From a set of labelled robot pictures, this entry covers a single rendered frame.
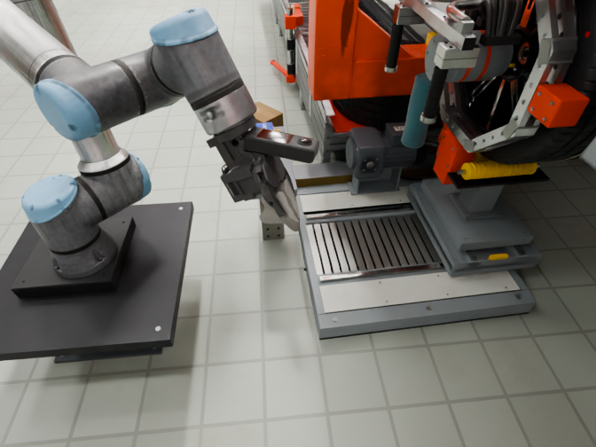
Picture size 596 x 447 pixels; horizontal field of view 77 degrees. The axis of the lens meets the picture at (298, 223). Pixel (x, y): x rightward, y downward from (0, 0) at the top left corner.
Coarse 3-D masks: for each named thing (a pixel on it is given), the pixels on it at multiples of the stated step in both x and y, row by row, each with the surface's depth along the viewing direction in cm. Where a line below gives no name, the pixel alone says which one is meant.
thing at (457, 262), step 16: (416, 192) 173; (416, 208) 174; (432, 208) 169; (432, 224) 159; (432, 240) 161; (448, 240) 155; (448, 256) 148; (464, 256) 146; (480, 256) 149; (496, 256) 144; (512, 256) 148; (528, 256) 146; (448, 272) 149; (464, 272) 148; (480, 272) 149
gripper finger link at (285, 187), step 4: (280, 184) 66; (284, 184) 65; (288, 184) 66; (280, 188) 65; (284, 188) 65; (288, 188) 66; (284, 192) 65; (288, 192) 66; (292, 192) 67; (288, 196) 65; (292, 196) 67; (288, 200) 66; (292, 200) 66; (296, 200) 68; (288, 204) 67; (292, 204) 66; (296, 204) 68; (292, 208) 66; (296, 208) 67; (296, 212) 67; (296, 216) 67
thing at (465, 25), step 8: (464, 0) 97; (472, 0) 97; (480, 0) 98; (448, 8) 94; (456, 8) 92; (464, 8) 97; (472, 8) 98; (448, 16) 93; (456, 16) 90; (464, 16) 88; (464, 24) 87; (472, 24) 87; (464, 32) 88
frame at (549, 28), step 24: (552, 0) 86; (552, 24) 86; (552, 48) 86; (576, 48) 86; (552, 72) 92; (456, 96) 136; (528, 96) 95; (456, 120) 131; (528, 120) 100; (480, 144) 117; (504, 144) 112
